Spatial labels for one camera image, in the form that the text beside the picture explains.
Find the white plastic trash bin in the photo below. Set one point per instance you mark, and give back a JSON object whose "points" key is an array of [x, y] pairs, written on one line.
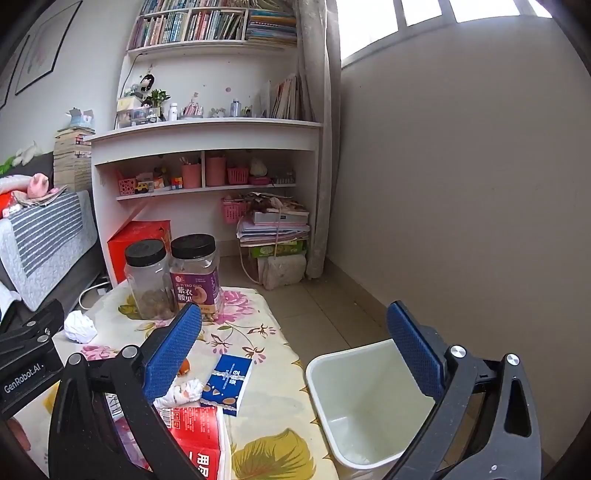
{"points": [[369, 404]]}

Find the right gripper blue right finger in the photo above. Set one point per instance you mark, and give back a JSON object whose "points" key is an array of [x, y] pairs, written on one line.
{"points": [[505, 442]]}

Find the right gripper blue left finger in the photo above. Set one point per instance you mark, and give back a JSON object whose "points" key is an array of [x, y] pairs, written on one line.
{"points": [[83, 441]]}

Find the striped quilted sofa cover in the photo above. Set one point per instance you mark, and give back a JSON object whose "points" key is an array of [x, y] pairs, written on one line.
{"points": [[40, 244]]}

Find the white foam block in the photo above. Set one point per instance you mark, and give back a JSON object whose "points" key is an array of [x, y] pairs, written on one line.
{"points": [[279, 271]]}

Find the white paper ball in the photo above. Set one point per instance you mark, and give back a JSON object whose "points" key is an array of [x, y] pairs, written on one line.
{"points": [[79, 328]]}

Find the blue biscuit box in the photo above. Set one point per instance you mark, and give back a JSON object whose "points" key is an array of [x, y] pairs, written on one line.
{"points": [[226, 385]]}

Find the pink basket under shelf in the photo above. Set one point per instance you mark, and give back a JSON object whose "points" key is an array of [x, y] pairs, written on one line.
{"points": [[233, 209]]}

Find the red instant noodle box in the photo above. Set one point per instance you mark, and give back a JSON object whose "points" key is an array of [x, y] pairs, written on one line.
{"points": [[199, 431]]}

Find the framed wall picture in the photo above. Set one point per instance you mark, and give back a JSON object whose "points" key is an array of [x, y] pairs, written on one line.
{"points": [[46, 44]]}

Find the grey sofa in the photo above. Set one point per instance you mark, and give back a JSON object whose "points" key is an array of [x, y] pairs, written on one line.
{"points": [[87, 269]]}

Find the small potted plant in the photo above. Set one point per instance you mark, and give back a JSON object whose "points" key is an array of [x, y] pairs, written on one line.
{"points": [[155, 100]]}

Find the pink pen cup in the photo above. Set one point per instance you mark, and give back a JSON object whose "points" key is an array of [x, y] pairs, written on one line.
{"points": [[191, 175], [215, 168]]}

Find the pink basket on shelf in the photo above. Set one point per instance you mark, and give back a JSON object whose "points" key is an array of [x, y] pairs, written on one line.
{"points": [[238, 175]]}

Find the green cardboard box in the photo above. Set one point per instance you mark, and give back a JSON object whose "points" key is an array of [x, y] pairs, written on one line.
{"points": [[295, 247]]}

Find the pink pen cup left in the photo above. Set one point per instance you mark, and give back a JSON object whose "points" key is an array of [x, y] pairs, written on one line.
{"points": [[191, 175]]}

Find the clear jar black lid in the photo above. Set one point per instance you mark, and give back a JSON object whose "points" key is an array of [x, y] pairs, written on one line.
{"points": [[147, 274]]}

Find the orange peel piece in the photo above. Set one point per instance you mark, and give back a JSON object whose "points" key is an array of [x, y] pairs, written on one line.
{"points": [[184, 368]]}

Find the pink pen cup right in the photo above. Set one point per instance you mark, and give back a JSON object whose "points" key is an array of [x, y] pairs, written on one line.
{"points": [[215, 168]]}

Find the white bookshelf unit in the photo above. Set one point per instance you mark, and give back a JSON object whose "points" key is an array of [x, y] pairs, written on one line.
{"points": [[218, 71]]}

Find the red cardboard gift box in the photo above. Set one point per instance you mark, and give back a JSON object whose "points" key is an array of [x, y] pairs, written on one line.
{"points": [[135, 231]]}

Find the pink lattice basket left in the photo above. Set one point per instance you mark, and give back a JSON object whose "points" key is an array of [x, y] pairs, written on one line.
{"points": [[126, 185]]}

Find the stack of books on floor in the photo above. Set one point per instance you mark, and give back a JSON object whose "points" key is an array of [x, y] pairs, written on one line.
{"points": [[268, 219]]}

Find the pink pig plush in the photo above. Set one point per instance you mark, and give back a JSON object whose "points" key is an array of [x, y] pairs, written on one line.
{"points": [[38, 186]]}

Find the stack of books by sofa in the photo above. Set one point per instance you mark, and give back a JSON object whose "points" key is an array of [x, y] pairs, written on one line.
{"points": [[72, 158]]}

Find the purple label nut jar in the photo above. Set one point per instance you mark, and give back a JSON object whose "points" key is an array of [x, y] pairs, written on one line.
{"points": [[193, 271]]}

